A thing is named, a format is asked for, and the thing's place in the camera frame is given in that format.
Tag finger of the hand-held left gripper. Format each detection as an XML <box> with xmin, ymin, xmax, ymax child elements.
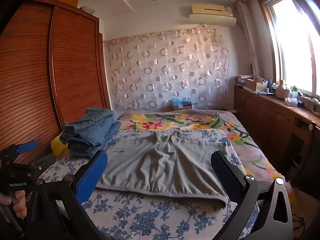
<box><xmin>0</xmin><ymin>141</ymin><xmax>38</xmax><ymax>165</ymax></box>
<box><xmin>28</xmin><ymin>154</ymin><xmax>57</xmax><ymax>178</ymax></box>

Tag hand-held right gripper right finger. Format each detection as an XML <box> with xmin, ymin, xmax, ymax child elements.
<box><xmin>211</xmin><ymin>151</ymin><xmax>293</xmax><ymax>240</ymax></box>

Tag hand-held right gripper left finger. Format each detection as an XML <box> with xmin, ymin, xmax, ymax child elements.
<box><xmin>25</xmin><ymin>151</ymin><xmax>108</xmax><ymax>240</ymax></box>

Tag grey pants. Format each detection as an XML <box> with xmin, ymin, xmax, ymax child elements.
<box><xmin>96</xmin><ymin>129</ymin><xmax>232</xmax><ymax>209</ymax></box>

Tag person's left hand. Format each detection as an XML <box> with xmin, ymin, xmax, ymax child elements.
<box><xmin>0</xmin><ymin>189</ymin><xmax>27</xmax><ymax>218</ymax></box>

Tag yellow plastic object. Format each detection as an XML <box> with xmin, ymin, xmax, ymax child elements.
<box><xmin>51</xmin><ymin>130</ymin><xmax>69</xmax><ymax>158</ymax></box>

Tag folded blue jeans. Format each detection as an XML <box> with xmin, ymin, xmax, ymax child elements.
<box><xmin>60</xmin><ymin>121</ymin><xmax>120</xmax><ymax>158</ymax></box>
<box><xmin>62</xmin><ymin>107</ymin><xmax>118</xmax><ymax>140</ymax></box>

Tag colourful floral blanket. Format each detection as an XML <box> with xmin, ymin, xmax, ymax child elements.
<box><xmin>117</xmin><ymin>109</ymin><xmax>285</xmax><ymax>180</ymax></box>

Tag blue floral bed sheet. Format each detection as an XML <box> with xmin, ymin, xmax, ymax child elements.
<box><xmin>32</xmin><ymin>129</ymin><xmax>260</xmax><ymax>240</ymax></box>

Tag wooden side cabinet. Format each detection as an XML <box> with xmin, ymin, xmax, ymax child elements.
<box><xmin>234</xmin><ymin>84</ymin><xmax>320</xmax><ymax>180</ymax></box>

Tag teal box by curtain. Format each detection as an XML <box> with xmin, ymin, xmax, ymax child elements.
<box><xmin>171</xmin><ymin>97</ymin><xmax>193</xmax><ymax>111</ymax></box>

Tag open cardboard box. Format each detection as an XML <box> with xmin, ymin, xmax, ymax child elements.
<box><xmin>246</xmin><ymin>79</ymin><xmax>268</xmax><ymax>92</ymax></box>

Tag wooden slatted wardrobe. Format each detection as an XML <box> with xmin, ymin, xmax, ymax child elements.
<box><xmin>0</xmin><ymin>0</ymin><xmax>112</xmax><ymax>165</ymax></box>

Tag white jug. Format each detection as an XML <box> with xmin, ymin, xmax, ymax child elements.
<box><xmin>276</xmin><ymin>79</ymin><xmax>287</xmax><ymax>99</ymax></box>

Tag white window curtain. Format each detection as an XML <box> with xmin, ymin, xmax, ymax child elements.
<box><xmin>236</xmin><ymin>0</ymin><xmax>262</xmax><ymax>78</ymax></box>

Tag window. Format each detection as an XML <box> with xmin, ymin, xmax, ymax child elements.
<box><xmin>260</xmin><ymin>0</ymin><xmax>320</xmax><ymax>98</ymax></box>

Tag white air conditioner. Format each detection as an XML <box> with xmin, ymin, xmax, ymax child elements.
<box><xmin>189</xmin><ymin>3</ymin><xmax>237</xmax><ymax>26</ymax></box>

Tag circle patterned wall curtain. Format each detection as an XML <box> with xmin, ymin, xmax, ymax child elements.
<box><xmin>104</xmin><ymin>26</ymin><xmax>230</xmax><ymax>110</ymax></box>

